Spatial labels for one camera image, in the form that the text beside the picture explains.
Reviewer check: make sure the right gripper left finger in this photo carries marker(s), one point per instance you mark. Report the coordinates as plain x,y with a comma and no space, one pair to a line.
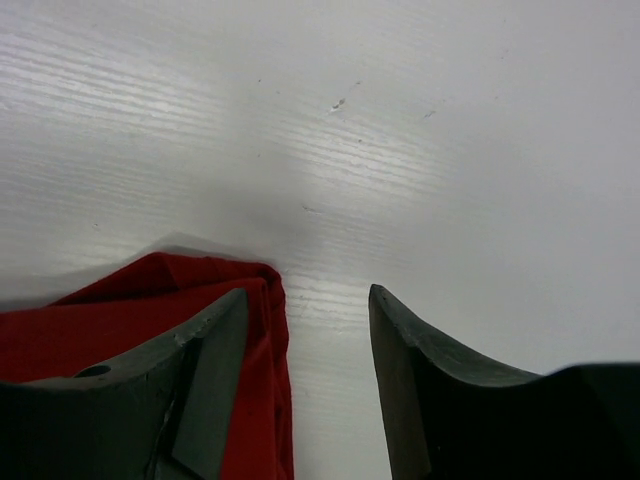
161,410

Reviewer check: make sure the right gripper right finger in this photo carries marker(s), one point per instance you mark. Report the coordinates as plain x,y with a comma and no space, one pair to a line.
450,412

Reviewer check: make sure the red t shirt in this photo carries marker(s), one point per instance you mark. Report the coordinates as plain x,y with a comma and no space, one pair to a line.
150,297

